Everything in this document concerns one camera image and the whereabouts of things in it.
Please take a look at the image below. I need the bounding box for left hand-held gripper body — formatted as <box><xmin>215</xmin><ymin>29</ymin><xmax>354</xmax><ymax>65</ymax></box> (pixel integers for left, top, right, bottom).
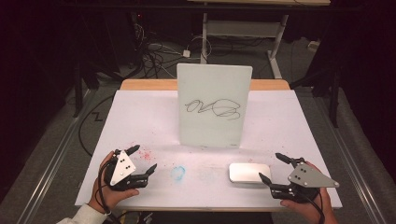
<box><xmin>103</xmin><ymin>148</ymin><xmax>150</xmax><ymax>191</ymax></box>

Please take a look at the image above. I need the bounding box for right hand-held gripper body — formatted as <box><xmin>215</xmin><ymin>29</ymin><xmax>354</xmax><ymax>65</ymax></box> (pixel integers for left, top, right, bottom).
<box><xmin>269</xmin><ymin>157</ymin><xmax>340</xmax><ymax>204</ymax></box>

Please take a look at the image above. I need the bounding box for white whiteboard eraser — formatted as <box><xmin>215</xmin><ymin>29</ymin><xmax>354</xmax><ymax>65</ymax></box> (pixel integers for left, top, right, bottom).
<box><xmin>228</xmin><ymin>162</ymin><xmax>273</xmax><ymax>186</ymax></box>

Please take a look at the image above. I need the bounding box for person's left hand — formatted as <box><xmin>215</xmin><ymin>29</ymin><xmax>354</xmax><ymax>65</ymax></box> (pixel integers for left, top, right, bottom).
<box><xmin>88</xmin><ymin>150</ymin><xmax>140</xmax><ymax>216</ymax></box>

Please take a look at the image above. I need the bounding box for white paper sheet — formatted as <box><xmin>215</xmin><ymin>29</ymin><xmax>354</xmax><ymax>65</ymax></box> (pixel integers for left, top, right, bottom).
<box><xmin>74</xmin><ymin>89</ymin><xmax>344</xmax><ymax>210</ymax></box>

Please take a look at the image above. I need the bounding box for wooden table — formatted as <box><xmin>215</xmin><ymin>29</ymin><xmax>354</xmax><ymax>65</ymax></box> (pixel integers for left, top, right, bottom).
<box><xmin>120</xmin><ymin>78</ymin><xmax>335</xmax><ymax>214</ymax></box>

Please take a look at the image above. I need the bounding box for black metal stand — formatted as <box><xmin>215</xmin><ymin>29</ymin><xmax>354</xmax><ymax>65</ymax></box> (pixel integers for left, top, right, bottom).
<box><xmin>289</xmin><ymin>66</ymin><xmax>341</xmax><ymax>129</ymax></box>
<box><xmin>72</xmin><ymin>60</ymin><xmax>101</xmax><ymax>119</ymax></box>

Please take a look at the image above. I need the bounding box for standing white whiteboard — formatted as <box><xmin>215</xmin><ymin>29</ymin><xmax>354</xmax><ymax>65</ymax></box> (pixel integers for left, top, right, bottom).
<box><xmin>176</xmin><ymin>63</ymin><xmax>254</xmax><ymax>149</ymax></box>

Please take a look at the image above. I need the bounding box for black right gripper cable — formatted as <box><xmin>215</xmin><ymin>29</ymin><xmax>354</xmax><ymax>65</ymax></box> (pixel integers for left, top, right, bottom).
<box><xmin>297</xmin><ymin>189</ymin><xmax>326</xmax><ymax>224</ymax></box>

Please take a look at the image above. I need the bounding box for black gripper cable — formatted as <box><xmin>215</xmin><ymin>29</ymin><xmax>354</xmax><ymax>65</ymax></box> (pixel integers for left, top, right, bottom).
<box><xmin>297</xmin><ymin>189</ymin><xmax>326</xmax><ymax>224</ymax></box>
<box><xmin>96</xmin><ymin>162</ymin><xmax>120</xmax><ymax>224</ymax></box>

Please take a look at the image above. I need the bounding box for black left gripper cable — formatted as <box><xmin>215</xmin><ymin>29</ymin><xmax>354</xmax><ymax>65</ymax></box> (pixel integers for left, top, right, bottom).
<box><xmin>96</xmin><ymin>162</ymin><xmax>120</xmax><ymax>224</ymax></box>

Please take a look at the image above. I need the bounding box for metal floor rail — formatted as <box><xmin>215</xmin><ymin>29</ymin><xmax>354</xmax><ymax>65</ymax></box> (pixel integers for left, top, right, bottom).
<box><xmin>17</xmin><ymin>89</ymin><xmax>96</xmax><ymax>224</ymax></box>
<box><xmin>313</xmin><ymin>92</ymin><xmax>388</xmax><ymax>224</ymax></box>

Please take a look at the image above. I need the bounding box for black floor cable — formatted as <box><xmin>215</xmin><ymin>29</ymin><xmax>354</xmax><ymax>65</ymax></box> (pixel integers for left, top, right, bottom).
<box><xmin>78</xmin><ymin>94</ymin><xmax>116</xmax><ymax>157</ymax></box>

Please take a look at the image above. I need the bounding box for tangle of black cables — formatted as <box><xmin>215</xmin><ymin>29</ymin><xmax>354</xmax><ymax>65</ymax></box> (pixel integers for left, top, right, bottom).
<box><xmin>132</xmin><ymin>22</ymin><xmax>188</xmax><ymax>79</ymax></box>

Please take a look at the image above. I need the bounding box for white metal desk frame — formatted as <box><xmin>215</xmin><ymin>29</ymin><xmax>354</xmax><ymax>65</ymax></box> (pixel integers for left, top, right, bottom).
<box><xmin>188</xmin><ymin>0</ymin><xmax>332</xmax><ymax>79</ymax></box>

